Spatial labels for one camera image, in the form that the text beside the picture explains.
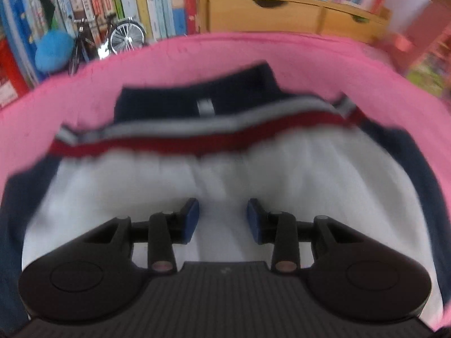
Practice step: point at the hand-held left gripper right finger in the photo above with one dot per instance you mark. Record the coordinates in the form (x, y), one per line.
(253, 220)

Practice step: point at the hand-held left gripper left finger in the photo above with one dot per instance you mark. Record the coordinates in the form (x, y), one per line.
(192, 218)

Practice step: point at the navy white striped jacket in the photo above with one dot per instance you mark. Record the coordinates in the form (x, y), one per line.
(299, 183)

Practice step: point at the pink rabbit print blanket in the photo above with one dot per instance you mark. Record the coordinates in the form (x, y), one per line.
(176, 60)

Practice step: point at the miniature bicycle model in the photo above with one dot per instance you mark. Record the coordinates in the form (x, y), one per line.
(123, 37)

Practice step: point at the wooden drawer organiser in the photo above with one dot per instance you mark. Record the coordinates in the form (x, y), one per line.
(246, 17)

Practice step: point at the round blue plush ball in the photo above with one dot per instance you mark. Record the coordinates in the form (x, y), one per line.
(54, 51)

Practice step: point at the row of colourful picture books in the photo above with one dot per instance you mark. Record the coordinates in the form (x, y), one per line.
(141, 0)

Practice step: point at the large red plastic basket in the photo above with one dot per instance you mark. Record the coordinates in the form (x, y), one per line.
(8, 77)

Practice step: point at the pink toy house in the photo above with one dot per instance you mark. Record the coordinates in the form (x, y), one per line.
(426, 52)

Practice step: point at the row of tall blue books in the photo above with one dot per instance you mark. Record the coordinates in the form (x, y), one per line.
(21, 24)

